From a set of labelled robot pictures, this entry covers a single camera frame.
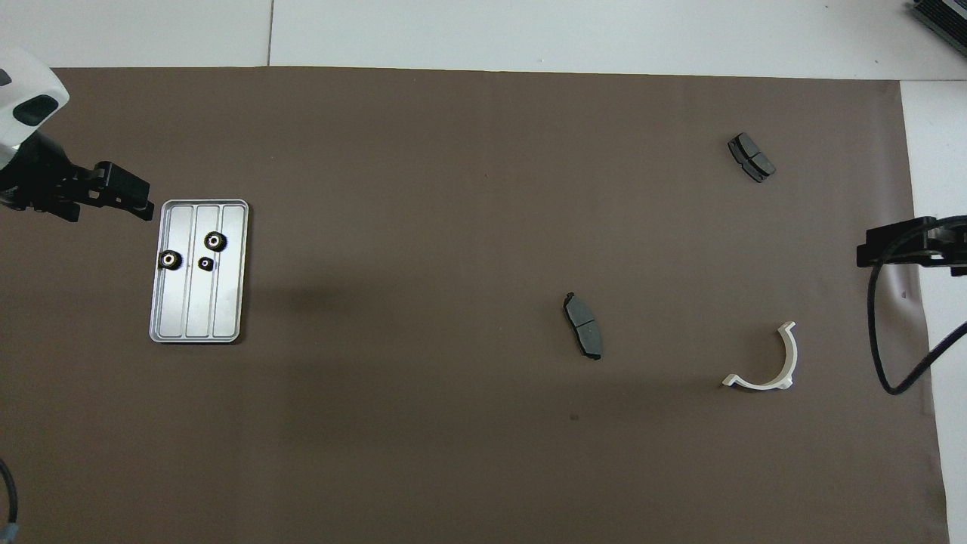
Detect short dark brake pad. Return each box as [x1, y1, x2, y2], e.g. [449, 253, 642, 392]
[728, 132, 777, 184]

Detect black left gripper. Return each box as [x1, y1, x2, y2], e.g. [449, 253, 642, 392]
[0, 134, 155, 223]

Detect white curved plastic bracket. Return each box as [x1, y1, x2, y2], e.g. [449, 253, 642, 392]
[721, 321, 799, 391]

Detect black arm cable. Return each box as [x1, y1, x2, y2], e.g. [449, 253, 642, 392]
[0, 457, 19, 544]
[867, 240, 967, 396]

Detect silver metal tray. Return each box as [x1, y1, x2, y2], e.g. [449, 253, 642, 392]
[149, 199, 250, 345]

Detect long dark brake pad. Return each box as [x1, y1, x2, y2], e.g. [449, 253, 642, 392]
[563, 292, 604, 361]

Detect dark ribbed device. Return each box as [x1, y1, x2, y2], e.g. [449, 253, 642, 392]
[910, 0, 967, 57]

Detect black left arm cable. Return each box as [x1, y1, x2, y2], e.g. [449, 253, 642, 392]
[0, 457, 19, 544]

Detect brown table mat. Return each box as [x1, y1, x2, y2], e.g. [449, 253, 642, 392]
[0, 66, 950, 544]

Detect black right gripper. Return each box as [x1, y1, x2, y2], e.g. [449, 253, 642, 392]
[857, 215, 967, 277]

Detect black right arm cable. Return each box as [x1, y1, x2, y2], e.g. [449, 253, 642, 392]
[867, 240, 967, 396]

